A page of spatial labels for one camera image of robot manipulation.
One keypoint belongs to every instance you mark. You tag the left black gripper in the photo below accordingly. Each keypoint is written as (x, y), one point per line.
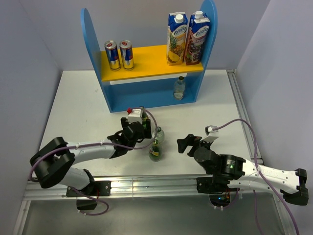
(146, 133)

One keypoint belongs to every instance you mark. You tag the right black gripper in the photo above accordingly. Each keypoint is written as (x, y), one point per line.
(191, 140)

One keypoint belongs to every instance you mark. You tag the green glass bottle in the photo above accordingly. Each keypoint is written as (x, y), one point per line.
(144, 118)
(155, 151)

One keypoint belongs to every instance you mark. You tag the green glass bottle front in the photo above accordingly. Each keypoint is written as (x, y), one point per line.
(155, 151)

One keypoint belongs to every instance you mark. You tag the clear glass bottle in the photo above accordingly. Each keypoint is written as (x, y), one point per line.
(159, 136)
(179, 88)

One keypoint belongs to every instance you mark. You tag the energy drink can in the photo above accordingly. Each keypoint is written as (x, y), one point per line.
(127, 55)
(112, 55)

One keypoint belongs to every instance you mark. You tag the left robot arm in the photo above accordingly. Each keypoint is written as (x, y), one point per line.
(52, 164)

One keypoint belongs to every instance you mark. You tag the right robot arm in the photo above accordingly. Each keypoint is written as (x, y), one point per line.
(291, 184)

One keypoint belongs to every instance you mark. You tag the blue and yellow shelf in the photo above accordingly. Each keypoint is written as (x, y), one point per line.
(151, 82)

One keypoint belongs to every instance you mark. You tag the berry juice carton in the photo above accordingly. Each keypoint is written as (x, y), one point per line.
(199, 26)

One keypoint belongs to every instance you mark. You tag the pineapple juice carton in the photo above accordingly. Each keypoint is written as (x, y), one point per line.
(176, 35)

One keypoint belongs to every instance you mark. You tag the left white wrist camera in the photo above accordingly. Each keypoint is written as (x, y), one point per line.
(134, 115)

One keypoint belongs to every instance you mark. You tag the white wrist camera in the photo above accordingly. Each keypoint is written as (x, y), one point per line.
(211, 134)
(134, 115)

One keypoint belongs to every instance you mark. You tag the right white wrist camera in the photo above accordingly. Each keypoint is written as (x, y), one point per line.
(211, 134)

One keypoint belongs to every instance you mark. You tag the aluminium rail frame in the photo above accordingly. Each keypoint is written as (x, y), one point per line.
(160, 197)

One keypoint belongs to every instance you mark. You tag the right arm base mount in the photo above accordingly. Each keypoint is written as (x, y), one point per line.
(217, 188)

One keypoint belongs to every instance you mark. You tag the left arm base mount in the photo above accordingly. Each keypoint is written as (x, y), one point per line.
(88, 198)

